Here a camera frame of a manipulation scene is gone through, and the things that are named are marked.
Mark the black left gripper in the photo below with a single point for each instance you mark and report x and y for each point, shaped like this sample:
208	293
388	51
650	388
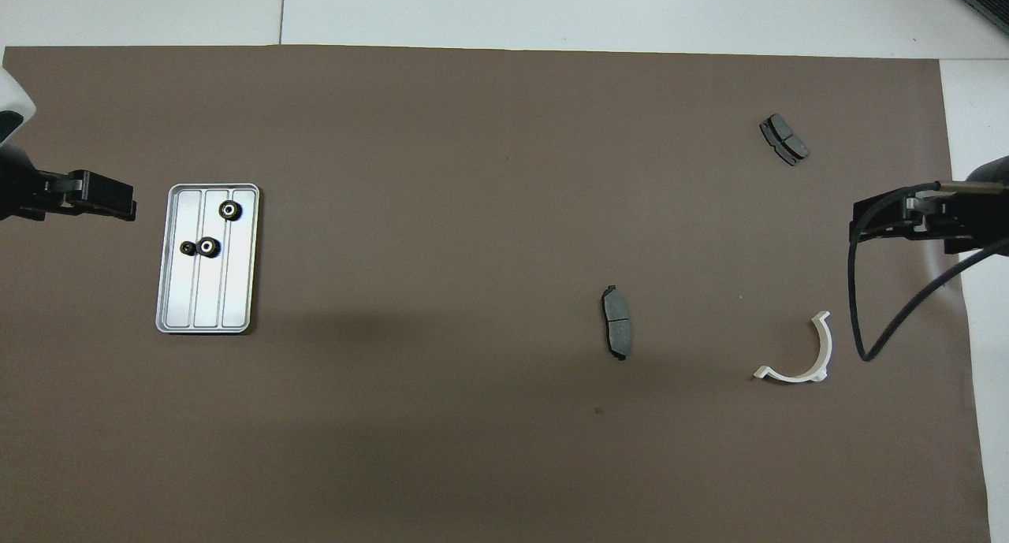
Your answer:
24	192

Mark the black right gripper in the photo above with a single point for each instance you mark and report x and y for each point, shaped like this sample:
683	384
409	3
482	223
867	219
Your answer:
977	212

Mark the silver metal tray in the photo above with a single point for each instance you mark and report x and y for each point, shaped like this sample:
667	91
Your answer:
236	291

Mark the short dark brake pad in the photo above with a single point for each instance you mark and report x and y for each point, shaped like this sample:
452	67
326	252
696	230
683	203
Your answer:
784	139

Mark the long grey brake pad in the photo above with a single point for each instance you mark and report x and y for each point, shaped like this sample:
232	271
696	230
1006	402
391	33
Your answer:
617	322

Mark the brown table mat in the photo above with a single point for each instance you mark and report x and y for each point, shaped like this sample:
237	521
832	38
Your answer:
473	212

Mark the white curved plastic bracket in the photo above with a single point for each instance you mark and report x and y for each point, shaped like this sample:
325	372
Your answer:
825	350

